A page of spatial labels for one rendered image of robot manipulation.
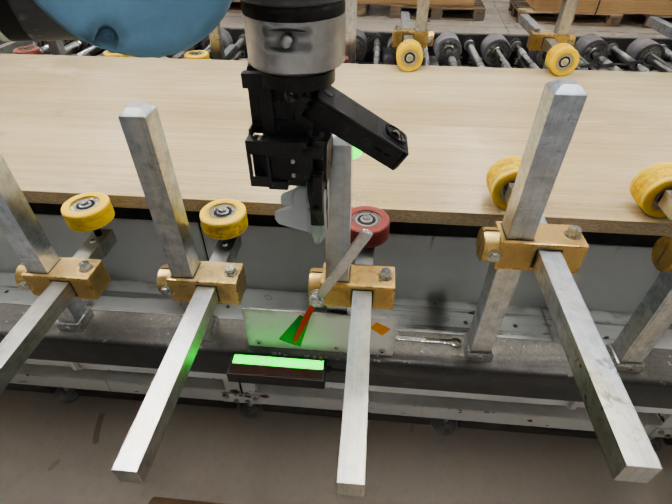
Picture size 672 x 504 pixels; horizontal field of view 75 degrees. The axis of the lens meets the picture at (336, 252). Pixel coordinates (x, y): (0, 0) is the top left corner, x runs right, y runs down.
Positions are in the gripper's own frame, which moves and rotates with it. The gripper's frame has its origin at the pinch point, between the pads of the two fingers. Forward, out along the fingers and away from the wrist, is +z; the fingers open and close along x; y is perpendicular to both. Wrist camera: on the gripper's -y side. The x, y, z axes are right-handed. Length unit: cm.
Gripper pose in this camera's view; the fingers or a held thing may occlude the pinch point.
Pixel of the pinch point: (323, 233)
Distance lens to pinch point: 53.9
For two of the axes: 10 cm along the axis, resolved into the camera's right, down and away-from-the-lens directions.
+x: -0.9, 6.5, -7.6
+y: -10.0, -0.6, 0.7
